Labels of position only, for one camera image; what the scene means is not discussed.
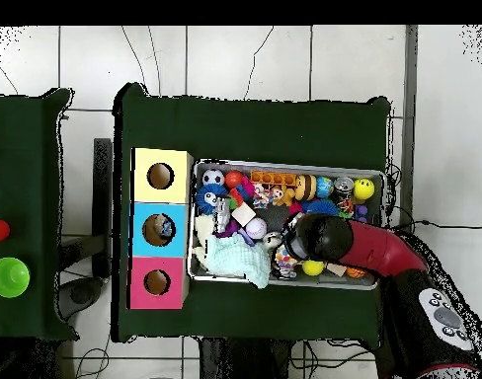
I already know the brown burger toy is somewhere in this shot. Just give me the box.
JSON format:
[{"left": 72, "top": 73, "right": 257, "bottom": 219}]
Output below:
[{"left": 292, "top": 173, "right": 318, "bottom": 202}]

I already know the small soccer ball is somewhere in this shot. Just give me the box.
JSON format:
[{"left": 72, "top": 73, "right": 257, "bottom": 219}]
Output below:
[{"left": 202, "top": 168, "right": 226, "bottom": 190}]

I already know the small red ball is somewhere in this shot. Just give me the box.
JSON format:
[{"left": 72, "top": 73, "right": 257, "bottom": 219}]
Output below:
[{"left": 224, "top": 170, "right": 245, "bottom": 190}]

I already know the yellow smiley ball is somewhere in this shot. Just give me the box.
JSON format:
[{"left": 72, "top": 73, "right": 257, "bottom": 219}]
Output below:
[{"left": 353, "top": 177, "right": 376, "bottom": 201}]

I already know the small white baseball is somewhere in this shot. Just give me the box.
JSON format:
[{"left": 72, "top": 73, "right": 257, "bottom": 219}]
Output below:
[{"left": 245, "top": 217, "right": 269, "bottom": 241}]

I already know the clear mesh bin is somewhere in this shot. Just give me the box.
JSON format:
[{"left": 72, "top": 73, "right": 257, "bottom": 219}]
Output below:
[{"left": 188, "top": 159, "right": 387, "bottom": 291}]

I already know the black cable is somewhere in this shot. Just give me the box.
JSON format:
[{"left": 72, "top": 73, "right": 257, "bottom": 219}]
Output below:
[{"left": 386, "top": 216, "right": 482, "bottom": 238}]

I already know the orange plastic toy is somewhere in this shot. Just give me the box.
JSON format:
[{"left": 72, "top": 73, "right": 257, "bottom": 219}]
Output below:
[{"left": 248, "top": 169, "right": 297, "bottom": 187}]

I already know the plain yellow ball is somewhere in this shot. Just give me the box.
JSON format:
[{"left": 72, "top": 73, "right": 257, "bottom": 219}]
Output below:
[{"left": 302, "top": 259, "right": 325, "bottom": 277}]

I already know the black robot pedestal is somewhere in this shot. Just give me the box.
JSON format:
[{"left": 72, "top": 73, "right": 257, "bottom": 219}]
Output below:
[{"left": 200, "top": 338, "right": 305, "bottom": 379}]

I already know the small blue spiky ball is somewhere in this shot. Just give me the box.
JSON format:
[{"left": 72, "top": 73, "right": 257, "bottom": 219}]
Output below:
[{"left": 196, "top": 184, "right": 229, "bottom": 216}]

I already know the small wooden block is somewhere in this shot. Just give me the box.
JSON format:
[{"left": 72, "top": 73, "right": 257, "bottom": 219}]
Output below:
[{"left": 231, "top": 202, "right": 257, "bottom": 228}]

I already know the mint green cloth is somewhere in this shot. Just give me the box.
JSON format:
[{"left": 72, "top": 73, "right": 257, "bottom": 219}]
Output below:
[{"left": 202, "top": 232, "right": 273, "bottom": 289}]

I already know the wooden box with three holes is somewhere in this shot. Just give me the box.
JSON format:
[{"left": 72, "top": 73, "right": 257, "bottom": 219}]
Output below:
[{"left": 128, "top": 146, "right": 195, "bottom": 311}]

